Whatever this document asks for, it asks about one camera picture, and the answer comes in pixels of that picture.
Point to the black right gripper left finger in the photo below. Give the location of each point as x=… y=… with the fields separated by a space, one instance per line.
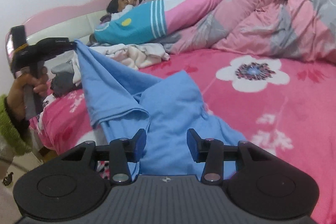
x=121 y=152

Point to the pink and grey quilt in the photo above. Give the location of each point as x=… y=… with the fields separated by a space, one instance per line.
x=293 y=29

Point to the light blue shirt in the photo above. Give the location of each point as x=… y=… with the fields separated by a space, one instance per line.
x=121 y=101

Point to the child lying on bed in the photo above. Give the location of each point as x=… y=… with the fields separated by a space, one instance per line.
x=116 y=9

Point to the person's left hand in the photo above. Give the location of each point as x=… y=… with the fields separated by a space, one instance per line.
x=15 y=98

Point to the white cream clothes pile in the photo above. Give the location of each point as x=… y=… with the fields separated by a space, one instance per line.
x=135 y=56

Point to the pink and white headboard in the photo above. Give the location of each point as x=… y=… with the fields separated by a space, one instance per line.
x=73 y=22

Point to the pink floral bed sheet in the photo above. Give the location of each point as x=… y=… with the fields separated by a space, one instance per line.
x=283 y=106

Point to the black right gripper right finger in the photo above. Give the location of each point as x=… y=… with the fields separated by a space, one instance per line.
x=210 y=151

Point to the grey folded clothes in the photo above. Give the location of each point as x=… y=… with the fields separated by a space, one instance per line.
x=62 y=83

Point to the green sleeve forearm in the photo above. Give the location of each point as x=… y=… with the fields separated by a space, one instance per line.
x=15 y=135

